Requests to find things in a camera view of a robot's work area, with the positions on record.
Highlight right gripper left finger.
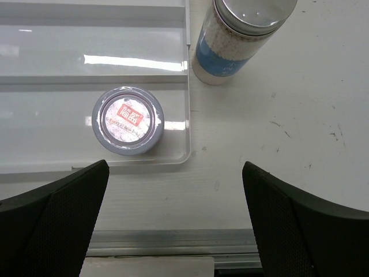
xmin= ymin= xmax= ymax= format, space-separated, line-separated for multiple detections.
xmin=1 ymin=160 xmax=110 ymax=276

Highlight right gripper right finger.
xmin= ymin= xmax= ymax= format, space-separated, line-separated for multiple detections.
xmin=242 ymin=162 xmax=368 ymax=276

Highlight orange spice jar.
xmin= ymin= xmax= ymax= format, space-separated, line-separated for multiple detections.
xmin=91 ymin=86 xmax=164 ymax=156

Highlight front aluminium rail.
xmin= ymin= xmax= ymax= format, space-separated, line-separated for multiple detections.
xmin=87 ymin=229 xmax=261 ymax=269

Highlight right blue label jar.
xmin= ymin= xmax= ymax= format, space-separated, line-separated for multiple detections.
xmin=192 ymin=0 xmax=297 ymax=85

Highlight white divided tray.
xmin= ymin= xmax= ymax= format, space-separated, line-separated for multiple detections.
xmin=1 ymin=1 xmax=190 ymax=174

